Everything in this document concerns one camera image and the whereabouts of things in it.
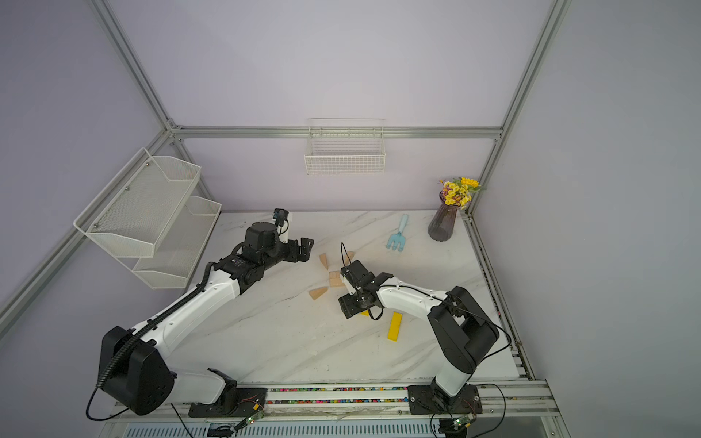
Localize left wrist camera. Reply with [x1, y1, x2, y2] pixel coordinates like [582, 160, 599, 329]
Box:
[273, 208, 290, 234]

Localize white two-tier mesh shelf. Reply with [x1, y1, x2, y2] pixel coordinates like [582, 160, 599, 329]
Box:
[73, 149, 222, 289]

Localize aluminium front rail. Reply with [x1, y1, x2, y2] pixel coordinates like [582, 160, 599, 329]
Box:
[100, 381, 571, 437]

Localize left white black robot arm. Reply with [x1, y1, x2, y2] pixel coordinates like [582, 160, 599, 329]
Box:
[94, 219, 314, 418]

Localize yellow artificial flowers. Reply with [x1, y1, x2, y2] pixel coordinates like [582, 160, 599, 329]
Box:
[439, 177, 482, 210]

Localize light blue toy fork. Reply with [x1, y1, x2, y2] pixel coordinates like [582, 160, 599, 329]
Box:
[386, 214, 409, 252]

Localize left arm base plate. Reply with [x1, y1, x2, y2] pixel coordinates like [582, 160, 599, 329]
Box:
[188, 387, 268, 418]

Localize white wire wall basket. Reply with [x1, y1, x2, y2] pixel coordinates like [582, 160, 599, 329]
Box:
[304, 118, 386, 176]

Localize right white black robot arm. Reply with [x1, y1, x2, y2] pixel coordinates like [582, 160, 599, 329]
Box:
[339, 260, 502, 398]

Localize dark glass vase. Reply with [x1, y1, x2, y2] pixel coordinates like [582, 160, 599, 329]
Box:
[428, 193, 458, 242]

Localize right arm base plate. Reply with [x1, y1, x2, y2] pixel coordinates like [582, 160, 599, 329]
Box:
[407, 383, 483, 415]

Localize yellow block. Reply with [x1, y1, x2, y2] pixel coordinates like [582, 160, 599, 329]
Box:
[387, 312, 403, 342]

